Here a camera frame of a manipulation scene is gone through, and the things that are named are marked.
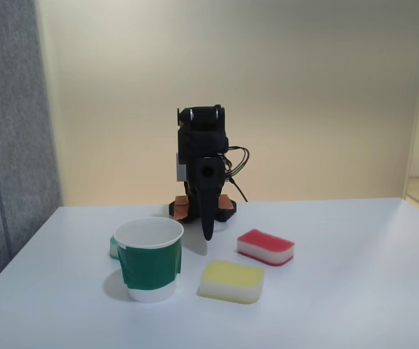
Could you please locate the red and white sponge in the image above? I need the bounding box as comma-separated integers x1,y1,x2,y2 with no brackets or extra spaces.
236,228,296,268

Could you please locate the grey white box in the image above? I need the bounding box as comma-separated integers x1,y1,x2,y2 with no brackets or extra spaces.
175,152,188,182

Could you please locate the yellow and white sponge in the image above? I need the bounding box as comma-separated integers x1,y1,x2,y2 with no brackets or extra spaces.
199,259,266,305

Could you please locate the white paper cup green tape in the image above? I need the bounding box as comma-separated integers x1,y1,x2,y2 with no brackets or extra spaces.
113,217,185,303

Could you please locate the green and white sponge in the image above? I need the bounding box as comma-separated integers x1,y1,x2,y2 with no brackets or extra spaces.
108,235,121,260

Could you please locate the grey fabric partition panel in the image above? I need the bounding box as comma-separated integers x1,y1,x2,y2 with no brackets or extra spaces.
0,0,63,300

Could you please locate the black cable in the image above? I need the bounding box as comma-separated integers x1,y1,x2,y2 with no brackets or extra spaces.
226,177,249,203

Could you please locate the thin wire loop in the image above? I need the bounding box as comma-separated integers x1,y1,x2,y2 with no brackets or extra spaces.
224,145,250,180

